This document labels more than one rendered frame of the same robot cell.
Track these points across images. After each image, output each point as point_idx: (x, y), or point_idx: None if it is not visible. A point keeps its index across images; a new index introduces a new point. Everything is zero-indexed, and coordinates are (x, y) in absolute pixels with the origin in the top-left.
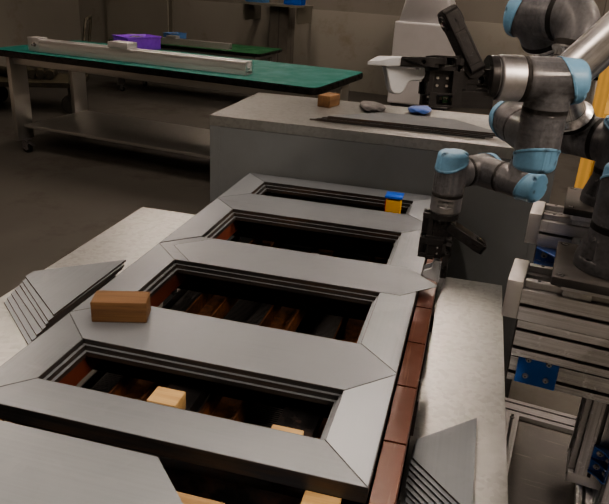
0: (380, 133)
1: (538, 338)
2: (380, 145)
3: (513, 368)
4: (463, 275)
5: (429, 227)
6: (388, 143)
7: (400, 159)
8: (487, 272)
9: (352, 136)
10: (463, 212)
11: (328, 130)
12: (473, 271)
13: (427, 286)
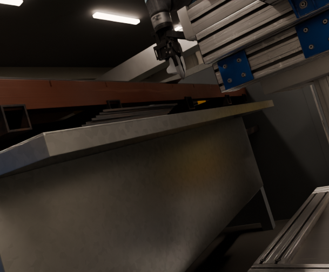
0: (190, 68)
1: (213, 38)
2: (193, 74)
3: (221, 81)
4: (273, 128)
5: (157, 40)
6: (196, 71)
7: (206, 76)
8: (286, 119)
9: (178, 77)
10: (253, 88)
11: (166, 80)
12: (277, 122)
13: (175, 80)
